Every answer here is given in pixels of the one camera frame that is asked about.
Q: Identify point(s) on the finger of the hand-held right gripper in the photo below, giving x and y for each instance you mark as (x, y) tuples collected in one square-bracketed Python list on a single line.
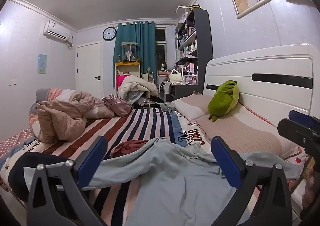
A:
[(295, 131), (301, 118)]

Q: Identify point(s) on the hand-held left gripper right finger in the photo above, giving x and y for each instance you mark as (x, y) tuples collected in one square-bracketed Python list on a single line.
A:
[(223, 163)]

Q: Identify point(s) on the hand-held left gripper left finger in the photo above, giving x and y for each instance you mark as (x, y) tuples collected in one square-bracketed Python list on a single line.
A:
[(93, 158)]

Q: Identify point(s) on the light blue garment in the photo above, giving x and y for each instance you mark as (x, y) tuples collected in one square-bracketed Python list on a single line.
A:
[(175, 186)]

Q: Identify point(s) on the beige and white pillow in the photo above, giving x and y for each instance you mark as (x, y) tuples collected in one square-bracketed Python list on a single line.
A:
[(240, 131), (192, 106)]

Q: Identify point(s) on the dark red garment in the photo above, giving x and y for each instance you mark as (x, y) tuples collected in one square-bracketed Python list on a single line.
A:
[(130, 147)]

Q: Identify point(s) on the beige knitted quilt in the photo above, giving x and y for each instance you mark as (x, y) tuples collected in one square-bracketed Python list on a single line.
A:
[(65, 116)]

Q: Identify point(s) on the striped blanket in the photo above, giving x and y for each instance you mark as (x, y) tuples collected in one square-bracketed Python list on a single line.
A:
[(140, 126)]

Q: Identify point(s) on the white bed headboard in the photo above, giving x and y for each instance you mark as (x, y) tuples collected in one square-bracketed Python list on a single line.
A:
[(275, 66)]

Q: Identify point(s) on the green plush toy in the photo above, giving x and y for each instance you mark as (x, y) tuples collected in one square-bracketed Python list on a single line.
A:
[(223, 98)]

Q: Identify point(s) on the navy dark cloth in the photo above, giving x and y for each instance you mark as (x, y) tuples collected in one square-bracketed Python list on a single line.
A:
[(26, 162)]

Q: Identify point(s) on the pink printed bed sheet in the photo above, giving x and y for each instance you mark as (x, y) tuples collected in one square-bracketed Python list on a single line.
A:
[(13, 139)]

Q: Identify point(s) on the magenta bag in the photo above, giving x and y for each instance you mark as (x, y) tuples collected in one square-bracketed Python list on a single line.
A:
[(121, 81)]

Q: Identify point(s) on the dark desk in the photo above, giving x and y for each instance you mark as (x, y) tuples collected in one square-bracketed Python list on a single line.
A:
[(185, 90)]

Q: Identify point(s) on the pile of cream bedding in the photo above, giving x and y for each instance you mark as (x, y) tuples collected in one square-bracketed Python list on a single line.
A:
[(140, 87)]

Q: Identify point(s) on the white door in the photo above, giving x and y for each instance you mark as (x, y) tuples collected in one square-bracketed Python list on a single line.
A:
[(88, 71)]

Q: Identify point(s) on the white handbag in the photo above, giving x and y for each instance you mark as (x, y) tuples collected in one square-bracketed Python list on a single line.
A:
[(175, 77)]

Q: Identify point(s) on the yellow shelf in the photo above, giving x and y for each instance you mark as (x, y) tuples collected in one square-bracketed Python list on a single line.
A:
[(125, 63)]

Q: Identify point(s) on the glass display case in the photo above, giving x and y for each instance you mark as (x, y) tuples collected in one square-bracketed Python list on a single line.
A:
[(128, 52)]

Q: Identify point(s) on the mannequin head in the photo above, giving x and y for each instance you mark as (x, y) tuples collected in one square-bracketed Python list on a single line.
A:
[(163, 66)]

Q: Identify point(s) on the dark bookshelf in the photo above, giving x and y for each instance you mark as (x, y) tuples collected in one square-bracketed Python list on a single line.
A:
[(202, 48)]

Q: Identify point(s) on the window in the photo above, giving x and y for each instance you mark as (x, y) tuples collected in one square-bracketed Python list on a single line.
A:
[(160, 51)]

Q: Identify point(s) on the teal curtain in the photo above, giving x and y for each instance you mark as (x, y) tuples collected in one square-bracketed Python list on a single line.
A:
[(143, 38)]

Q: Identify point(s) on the white air conditioner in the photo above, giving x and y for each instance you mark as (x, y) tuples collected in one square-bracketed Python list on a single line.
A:
[(56, 31)]

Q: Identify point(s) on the small wall poster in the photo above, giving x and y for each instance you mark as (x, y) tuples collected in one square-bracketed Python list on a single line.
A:
[(42, 63)]

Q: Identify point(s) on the round wall clock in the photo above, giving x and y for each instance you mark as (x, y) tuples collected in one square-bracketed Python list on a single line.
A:
[(109, 34)]

